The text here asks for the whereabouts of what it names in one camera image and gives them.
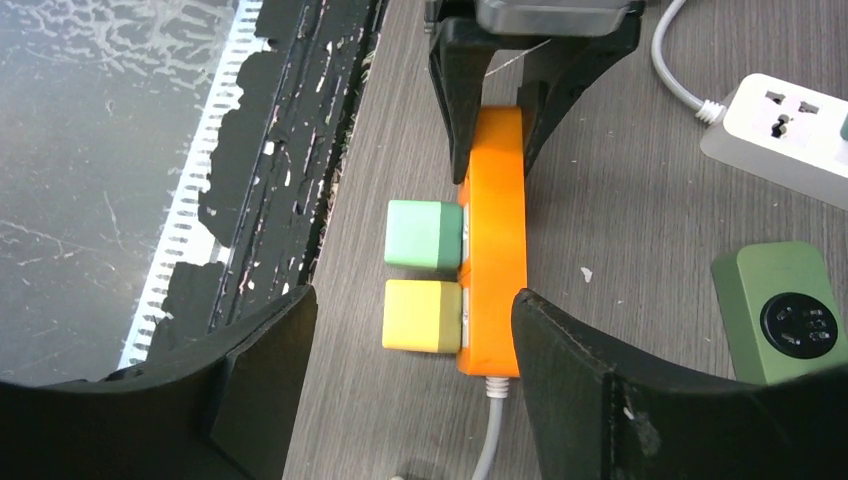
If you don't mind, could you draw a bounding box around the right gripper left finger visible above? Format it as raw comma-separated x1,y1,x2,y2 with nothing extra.
1,285,318,479

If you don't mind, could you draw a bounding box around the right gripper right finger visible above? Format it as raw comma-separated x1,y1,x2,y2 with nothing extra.
511,289,847,479

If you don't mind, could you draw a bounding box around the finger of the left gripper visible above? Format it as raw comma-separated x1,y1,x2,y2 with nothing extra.
517,13,641,172
429,16,530,185

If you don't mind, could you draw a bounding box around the green adapter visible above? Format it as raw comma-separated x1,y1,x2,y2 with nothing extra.
384,200,463,271

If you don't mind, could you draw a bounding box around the orange power strip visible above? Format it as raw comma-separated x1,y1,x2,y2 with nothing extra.
457,106,527,378

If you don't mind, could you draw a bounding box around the yellow plug adapter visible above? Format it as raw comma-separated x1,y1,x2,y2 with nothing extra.
382,279,462,354

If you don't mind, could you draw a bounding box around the white power strip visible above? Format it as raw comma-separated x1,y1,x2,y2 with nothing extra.
700,73,847,210

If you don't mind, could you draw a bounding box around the green power strip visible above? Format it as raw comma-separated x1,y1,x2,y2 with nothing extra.
711,241,847,385

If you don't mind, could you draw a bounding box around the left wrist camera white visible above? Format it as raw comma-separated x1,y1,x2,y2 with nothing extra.
475,0,631,37

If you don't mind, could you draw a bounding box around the white cable of orange strip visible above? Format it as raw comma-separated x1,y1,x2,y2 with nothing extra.
468,376,511,480

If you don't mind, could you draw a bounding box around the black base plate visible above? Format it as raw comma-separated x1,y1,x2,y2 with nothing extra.
120,1,386,367

